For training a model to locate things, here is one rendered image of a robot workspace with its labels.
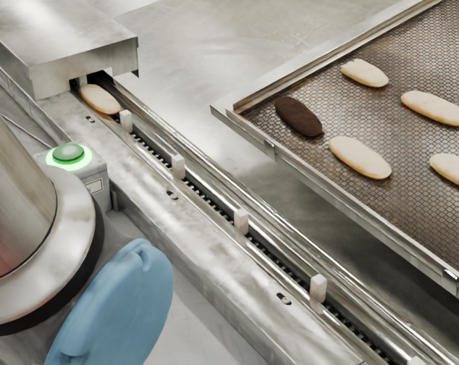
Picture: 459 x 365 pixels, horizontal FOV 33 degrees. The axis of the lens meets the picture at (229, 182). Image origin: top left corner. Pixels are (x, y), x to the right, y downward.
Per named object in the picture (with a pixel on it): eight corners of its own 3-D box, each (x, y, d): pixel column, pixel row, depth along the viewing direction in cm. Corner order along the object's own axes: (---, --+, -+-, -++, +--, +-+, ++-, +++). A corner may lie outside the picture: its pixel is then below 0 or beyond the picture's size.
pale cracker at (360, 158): (321, 146, 97) (320, 140, 97) (344, 133, 99) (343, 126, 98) (375, 185, 91) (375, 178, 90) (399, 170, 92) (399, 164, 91)
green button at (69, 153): (48, 159, 96) (45, 149, 95) (77, 149, 98) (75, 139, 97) (61, 174, 94) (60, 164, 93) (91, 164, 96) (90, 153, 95)
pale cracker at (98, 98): (73, 90, 119) (72, 85, 118) (95, 83, 120) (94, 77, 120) (103, 118, 112) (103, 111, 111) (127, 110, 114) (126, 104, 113)
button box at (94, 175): (40, 221, 103) (27, 152, 97) (93, 200, 107) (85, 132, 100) (67, 254, 98) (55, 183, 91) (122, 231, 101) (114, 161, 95)
